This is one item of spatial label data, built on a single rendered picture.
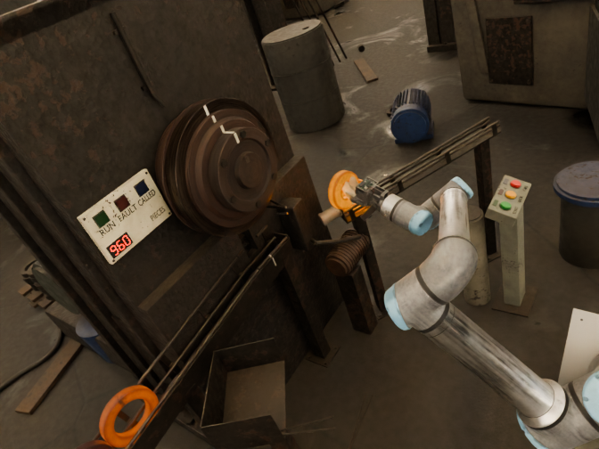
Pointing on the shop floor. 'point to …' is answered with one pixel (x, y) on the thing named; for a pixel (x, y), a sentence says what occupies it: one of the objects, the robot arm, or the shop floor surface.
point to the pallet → (39, 297)
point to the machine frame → (126, 306)
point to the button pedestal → (512, 251)
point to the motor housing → (353, 281)
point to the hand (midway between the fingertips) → (343, 185)
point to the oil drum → (304, 76)
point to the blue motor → (412, 117)
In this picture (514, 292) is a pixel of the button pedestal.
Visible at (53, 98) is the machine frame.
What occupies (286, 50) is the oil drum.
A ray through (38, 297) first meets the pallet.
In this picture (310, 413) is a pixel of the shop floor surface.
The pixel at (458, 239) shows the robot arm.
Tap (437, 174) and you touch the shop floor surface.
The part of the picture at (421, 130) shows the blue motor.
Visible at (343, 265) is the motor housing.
